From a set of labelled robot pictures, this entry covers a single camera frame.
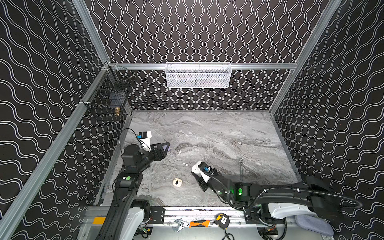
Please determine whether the adjustable wrench orange handle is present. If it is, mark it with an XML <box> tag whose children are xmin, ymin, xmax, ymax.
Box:
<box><xmin>172</xmin><ymin>219</ymin><xmax>214</xmax><ymax>233</ymax></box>

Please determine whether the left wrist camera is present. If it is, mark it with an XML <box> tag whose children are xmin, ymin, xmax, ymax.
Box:
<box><xmin>137</xmin><ymin>131</ymin><xmax>152</xmax><ymax>149</ymax></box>

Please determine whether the brass fitting in basket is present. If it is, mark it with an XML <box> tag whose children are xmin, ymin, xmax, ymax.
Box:
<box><xmin>115</xmin><ymin>107</ymin><xmax>121</xmax><ymax>116</ymax></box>

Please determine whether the black wire basket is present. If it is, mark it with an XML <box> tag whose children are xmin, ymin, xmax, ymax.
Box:
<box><xmin>82</xmin><ymin>65</ymin><xmax>137</xmax><ymax>123</ymax></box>

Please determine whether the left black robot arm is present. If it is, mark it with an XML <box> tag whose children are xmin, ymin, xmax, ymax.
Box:
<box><xmin>96</xmin><ymin>142</ymin><xmax>170</xmax><ymax>240</ymax></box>

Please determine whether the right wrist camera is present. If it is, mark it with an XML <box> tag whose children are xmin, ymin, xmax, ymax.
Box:
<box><xmin>192</xmin><ymin>161</ymin><xmax>215</xmax><ymax>183</ymax></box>

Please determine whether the grey cloth pad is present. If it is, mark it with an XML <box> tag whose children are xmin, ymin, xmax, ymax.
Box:
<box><xmin>295</xmin><ymin>215</ymin><xmax>334</xmax><ymax>237</ymax></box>

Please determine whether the yellow black tape measure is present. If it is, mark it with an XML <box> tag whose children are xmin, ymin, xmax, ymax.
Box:
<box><xmin>214</xmin><ymin>213</ymin><xmax>230</xmax><ymax>230</ymax></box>

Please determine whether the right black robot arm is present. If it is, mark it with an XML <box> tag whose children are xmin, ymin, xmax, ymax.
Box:
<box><xmin>192</xmin><ymin>172</ymin><xmax>363</xmax><ymax>225</ymax></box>

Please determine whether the cream earbud charging case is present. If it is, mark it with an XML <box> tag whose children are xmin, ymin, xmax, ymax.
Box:
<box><xmin>173</xmin><ymin>178</ymin><xmax>183</xmax><ymax>188</ymax></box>

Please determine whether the white wire mesh basket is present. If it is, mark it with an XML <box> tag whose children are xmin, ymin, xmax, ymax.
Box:
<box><xmin>165</xmin><ymin>62</ymin><xmax>232</xmax><ymax>89</ymax></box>

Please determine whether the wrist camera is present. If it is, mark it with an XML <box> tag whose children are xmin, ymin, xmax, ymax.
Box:
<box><xmin>192</xmin><ymin>161</ymin><xmax>215</xmax><ymax>183</ymax></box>
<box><xmin>137</xmin><ymin>131</ymin><xmax>152</xmax><ymax>149</ymax></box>

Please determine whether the yellow label sticker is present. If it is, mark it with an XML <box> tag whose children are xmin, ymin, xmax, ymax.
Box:
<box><xmin>93</xmin><ymin>217</ymin><xmax>106</xmax><ymax>225</ymax></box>

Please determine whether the silver combination wrench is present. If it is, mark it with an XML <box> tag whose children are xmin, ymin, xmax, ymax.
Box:
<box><xmin>239</xmin><ymin>158</ymin><xmax>244</xmax><ymax>182</ymax></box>

